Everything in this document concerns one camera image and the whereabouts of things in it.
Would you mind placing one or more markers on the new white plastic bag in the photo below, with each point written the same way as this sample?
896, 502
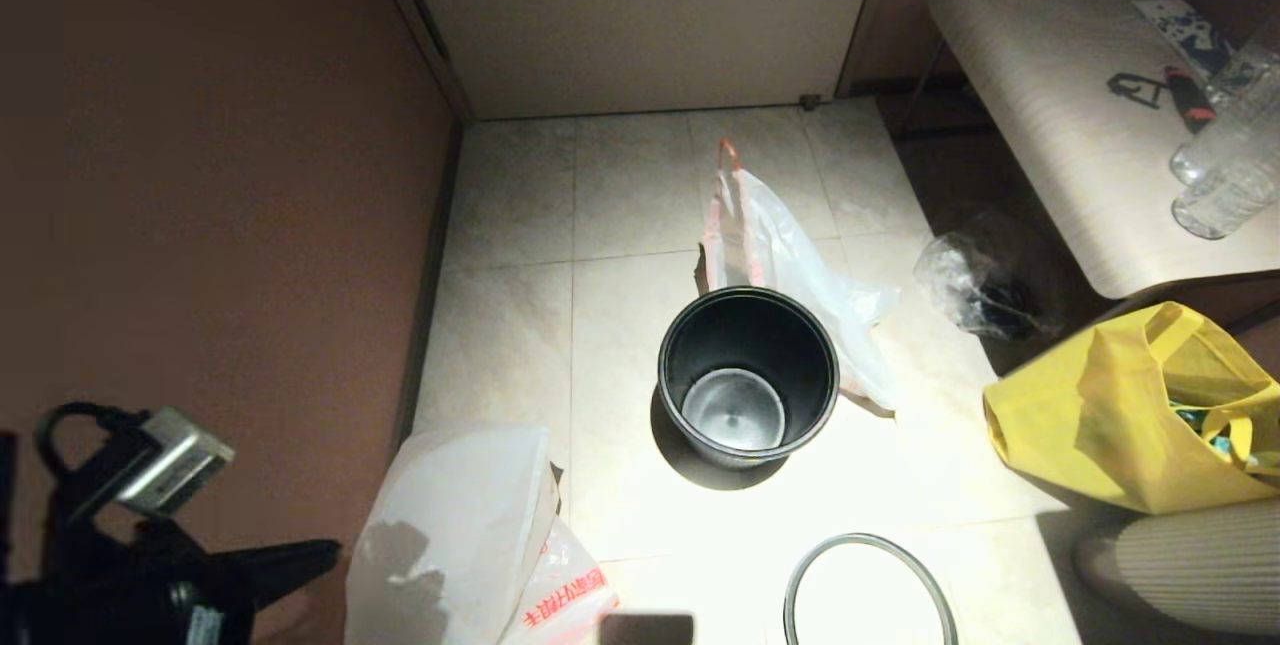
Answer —
480, 505

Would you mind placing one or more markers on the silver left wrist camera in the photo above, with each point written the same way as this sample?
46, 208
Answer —
170, 460

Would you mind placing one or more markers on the crumpled clear plastic bag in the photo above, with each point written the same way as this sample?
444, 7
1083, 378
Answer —
960, 275

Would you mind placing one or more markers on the black round trash bin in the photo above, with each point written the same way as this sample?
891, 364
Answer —
740, 345

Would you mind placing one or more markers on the black metal table leg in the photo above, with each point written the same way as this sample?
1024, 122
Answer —
920, 85

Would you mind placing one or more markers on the dark robot chest edge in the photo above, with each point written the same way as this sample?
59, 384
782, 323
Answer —
645, 628

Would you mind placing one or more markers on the red black hand tool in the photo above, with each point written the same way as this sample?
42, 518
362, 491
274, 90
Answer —
1188, 97

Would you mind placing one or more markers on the white cabinet panel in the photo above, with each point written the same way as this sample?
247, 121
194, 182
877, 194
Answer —
650, 15

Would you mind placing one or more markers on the blue white printed paper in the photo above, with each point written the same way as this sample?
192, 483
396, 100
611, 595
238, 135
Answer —
1185, 30

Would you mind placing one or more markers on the small metal cabinet foot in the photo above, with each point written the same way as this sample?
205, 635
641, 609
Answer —
809, 102

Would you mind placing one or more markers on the clear plastic bottle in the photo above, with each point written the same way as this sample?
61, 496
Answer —
1225, 205
1250, 60
1225, 140

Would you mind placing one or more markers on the beige ribbed cushion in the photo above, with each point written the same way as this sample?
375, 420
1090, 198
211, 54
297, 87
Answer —
1190, 575

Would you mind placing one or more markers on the black clip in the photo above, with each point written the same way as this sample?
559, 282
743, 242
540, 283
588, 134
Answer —
1132, 87

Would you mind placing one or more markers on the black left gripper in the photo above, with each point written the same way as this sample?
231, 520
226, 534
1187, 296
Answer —
120, 595

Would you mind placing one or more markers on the beige wood-grain table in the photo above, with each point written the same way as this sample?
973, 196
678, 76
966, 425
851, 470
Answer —
1040, 65

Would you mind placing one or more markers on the used red-printed trash bag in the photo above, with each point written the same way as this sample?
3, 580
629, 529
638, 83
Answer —
780, 245

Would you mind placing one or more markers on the yellow shopping bag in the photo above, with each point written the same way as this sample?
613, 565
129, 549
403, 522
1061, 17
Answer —
1090, 425

